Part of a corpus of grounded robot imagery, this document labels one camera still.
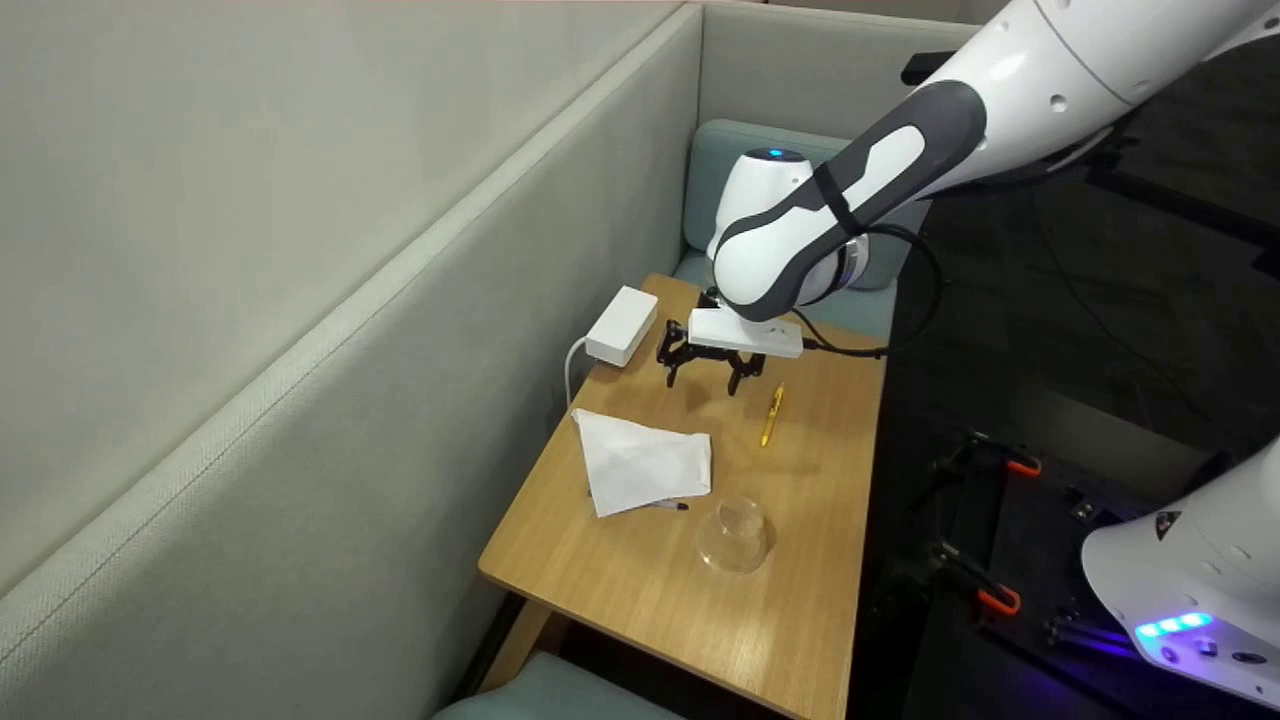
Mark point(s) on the black orange-tipped clamp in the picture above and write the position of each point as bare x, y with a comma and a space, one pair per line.
975, 581
994, 463

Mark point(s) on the white wiping cloth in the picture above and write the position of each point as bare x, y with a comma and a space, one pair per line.
646, 463

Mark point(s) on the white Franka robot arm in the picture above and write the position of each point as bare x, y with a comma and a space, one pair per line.
1012, 65

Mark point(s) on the teal upholstered chair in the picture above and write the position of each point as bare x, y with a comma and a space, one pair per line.
706, 162

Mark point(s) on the clear drinking glass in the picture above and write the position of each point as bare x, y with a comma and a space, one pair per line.
737, 536

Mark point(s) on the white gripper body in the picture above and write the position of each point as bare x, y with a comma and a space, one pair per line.
747, 338

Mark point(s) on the white router box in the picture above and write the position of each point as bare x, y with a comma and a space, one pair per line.
625, 327

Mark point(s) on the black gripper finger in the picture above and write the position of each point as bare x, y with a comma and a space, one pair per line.
747, 369
680, 359

